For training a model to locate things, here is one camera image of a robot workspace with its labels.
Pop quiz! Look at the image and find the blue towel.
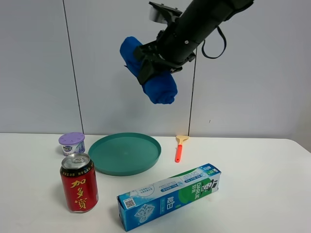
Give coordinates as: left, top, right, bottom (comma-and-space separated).
120, 36, 178, 104

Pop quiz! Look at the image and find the purple air freshener tub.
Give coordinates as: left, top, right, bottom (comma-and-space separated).
58, 132, 85, 156

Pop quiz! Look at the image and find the orange handled small scraper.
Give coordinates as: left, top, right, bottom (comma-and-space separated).
174, 135, 189, 163

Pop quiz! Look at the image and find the red herbal tea can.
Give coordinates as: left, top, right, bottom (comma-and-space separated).
60, 153, 99, 213

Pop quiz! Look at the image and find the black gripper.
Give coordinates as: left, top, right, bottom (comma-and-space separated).
123, 23, 207, 86

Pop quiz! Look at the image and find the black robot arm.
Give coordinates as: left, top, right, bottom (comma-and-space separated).
125, 0, 254, 85

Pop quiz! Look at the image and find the teal round plastic tray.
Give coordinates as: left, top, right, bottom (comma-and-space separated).
88, 133, 161, 176

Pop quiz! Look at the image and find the blue green toothpaste box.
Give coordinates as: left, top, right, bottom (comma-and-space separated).
117, 164, 221, 232

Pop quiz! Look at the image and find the black cable loop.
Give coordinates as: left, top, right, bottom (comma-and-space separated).
200, 26, 227, 59

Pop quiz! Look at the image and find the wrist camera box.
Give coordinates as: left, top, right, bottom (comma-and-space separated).
149, 1, 182, 25

